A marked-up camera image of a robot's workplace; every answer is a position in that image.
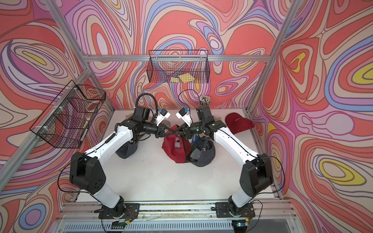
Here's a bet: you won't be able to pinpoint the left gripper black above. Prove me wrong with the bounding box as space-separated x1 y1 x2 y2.
141 122 174 139

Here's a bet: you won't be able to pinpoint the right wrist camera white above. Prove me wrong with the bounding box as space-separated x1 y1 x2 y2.
176 108 193 127

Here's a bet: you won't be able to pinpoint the black wire basket back wall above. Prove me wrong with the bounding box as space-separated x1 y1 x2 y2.
146 49 210 83

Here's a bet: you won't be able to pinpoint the pencil cup with pencils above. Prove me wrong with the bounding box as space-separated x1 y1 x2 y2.
199 95 211 106

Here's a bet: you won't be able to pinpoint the dark red cap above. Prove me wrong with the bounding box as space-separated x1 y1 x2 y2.
225 113 254 135
162 132 191 164

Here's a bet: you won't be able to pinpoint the dark red cap back right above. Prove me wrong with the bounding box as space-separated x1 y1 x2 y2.
225 113 254 135

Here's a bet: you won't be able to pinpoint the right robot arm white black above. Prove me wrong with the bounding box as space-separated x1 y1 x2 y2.
175 105 274 217

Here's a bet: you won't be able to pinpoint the black wire basket wall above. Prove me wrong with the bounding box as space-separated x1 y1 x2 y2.
146 49 210 83
30 80 106 149

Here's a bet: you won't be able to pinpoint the yellow sticky notes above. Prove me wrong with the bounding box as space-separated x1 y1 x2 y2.
170 73 195 83

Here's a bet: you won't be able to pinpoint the dark red cap front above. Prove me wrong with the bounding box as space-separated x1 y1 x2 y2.
162 132 191 164

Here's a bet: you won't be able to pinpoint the dark grey cap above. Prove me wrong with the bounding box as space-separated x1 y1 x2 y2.
116 141 139 159
186 137 216 167

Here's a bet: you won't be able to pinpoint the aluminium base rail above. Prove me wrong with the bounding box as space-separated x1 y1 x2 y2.
54 199 303 233

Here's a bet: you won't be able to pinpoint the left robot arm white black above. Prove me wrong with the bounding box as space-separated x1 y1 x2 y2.
70 107 171 219

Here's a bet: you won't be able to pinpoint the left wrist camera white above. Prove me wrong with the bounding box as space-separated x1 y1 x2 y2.
155 109 171 126

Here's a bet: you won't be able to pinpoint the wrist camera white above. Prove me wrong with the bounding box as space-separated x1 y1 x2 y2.
155 109 171 126
176 108 193 127

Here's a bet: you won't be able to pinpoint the blue pen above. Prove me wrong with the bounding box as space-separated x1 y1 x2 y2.
191 135 198 143

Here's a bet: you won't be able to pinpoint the black wire basket left wall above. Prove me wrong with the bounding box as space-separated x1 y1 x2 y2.
30 80 106 149

